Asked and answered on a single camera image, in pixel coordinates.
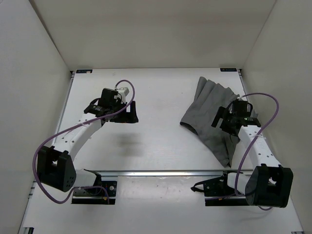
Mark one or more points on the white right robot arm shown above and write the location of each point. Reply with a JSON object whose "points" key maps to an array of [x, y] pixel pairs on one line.
{"points": [[270, 183]]}

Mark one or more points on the blue label sticker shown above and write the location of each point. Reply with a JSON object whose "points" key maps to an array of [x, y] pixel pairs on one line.
{"points": [[228, 69], [84, 71]]}

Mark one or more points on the grey pleated skirt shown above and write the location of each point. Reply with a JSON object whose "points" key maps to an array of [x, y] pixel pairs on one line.
{"points": [[209, 96]]}

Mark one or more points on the right blue label sticker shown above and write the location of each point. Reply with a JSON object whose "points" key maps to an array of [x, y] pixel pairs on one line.
{"points": [[228, 69]]}

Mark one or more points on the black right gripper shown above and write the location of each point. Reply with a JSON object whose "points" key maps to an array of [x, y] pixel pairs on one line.
{"points": [[223, 113]]}

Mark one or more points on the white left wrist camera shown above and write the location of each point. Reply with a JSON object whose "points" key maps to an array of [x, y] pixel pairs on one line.
{"points": [[121, 94]]}

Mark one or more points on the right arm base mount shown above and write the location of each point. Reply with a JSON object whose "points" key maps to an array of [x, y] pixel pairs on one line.
{"points": [[217, 193]]}

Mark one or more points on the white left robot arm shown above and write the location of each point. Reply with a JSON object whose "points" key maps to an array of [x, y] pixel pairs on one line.
{"points": [[55, 164]]}

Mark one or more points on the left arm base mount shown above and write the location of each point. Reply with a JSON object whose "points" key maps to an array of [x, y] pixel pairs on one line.
{"points": [[94, 190]]}

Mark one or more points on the aluminium table rail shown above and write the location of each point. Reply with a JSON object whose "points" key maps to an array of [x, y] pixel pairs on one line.
{"points": [[163, 173]]}

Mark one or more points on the left blue label sticker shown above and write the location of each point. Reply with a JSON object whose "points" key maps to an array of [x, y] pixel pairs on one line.
{"points": [[84, 71]]}

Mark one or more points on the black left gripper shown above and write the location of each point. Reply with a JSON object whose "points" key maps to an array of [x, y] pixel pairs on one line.
{"points": [[131, 116]]}

